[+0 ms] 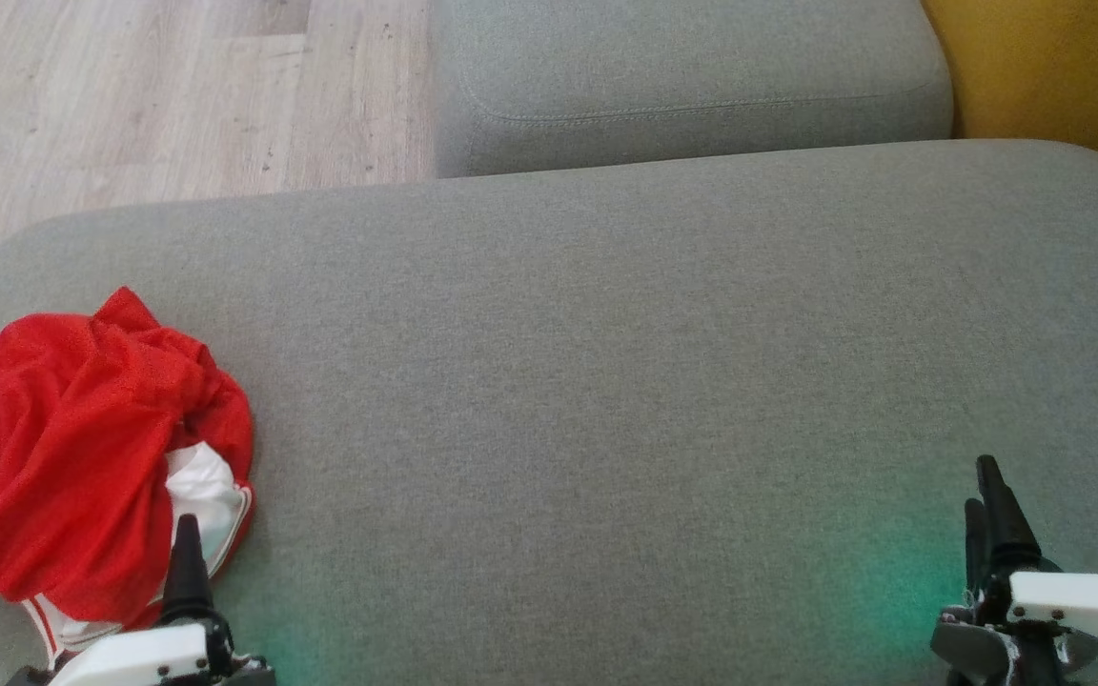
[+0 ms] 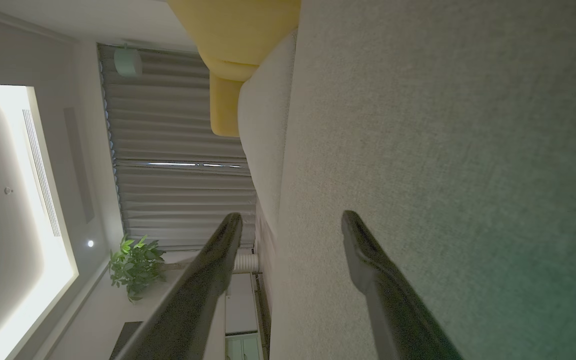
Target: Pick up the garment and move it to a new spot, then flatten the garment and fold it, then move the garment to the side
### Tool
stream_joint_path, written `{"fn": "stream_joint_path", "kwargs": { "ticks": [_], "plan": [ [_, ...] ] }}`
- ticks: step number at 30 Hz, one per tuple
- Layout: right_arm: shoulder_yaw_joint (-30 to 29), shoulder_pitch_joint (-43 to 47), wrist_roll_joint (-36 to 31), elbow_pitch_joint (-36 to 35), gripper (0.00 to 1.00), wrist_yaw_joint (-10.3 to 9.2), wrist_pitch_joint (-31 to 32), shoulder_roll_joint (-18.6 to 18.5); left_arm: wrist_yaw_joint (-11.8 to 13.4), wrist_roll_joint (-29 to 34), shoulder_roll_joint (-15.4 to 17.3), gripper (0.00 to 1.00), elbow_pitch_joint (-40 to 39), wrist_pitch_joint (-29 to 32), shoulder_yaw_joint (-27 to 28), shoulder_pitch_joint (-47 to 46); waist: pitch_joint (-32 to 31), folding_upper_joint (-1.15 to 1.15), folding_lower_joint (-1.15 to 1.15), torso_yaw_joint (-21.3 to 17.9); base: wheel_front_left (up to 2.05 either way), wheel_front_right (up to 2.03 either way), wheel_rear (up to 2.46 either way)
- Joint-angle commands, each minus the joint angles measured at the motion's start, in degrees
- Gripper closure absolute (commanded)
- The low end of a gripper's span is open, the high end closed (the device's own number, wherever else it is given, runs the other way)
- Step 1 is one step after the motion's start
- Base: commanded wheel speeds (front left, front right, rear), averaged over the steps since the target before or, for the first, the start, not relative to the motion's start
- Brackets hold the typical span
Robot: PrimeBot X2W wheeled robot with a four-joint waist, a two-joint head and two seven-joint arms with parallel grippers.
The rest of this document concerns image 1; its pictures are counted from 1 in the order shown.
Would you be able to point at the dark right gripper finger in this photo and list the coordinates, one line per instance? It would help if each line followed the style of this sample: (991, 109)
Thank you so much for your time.
(1008, 524)
(975, 553)

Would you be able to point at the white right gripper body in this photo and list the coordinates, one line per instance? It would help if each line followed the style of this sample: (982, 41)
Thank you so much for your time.
(1073, 600)

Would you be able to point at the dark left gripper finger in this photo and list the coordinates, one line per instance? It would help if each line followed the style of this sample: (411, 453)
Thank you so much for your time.
(189, 572)

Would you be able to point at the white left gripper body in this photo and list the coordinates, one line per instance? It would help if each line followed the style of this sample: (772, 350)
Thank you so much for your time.
(139, 657)

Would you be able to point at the red white basketball jersey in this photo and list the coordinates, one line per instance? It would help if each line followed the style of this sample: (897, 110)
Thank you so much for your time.
(201, 495)

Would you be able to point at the red shorts with white side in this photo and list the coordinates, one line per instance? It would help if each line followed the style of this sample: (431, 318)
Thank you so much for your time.
(53, 457)

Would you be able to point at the large grey sofa seat cushion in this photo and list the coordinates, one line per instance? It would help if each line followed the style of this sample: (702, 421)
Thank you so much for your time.
(606, 381)

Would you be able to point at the small grey sofa cushion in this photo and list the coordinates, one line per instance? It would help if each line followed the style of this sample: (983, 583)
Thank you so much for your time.
(682, 67)

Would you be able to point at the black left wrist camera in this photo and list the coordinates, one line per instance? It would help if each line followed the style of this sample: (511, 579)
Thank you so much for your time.
(30, 678)

